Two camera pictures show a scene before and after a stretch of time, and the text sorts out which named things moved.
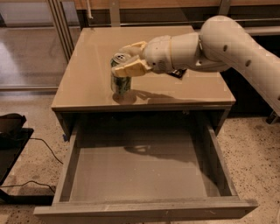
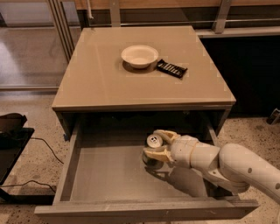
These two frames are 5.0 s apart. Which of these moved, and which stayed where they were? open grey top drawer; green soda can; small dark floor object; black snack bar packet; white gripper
Moved: green soda can; white gripper
Stayed: open grey top drawer; small dark floor object; black snack bar packet
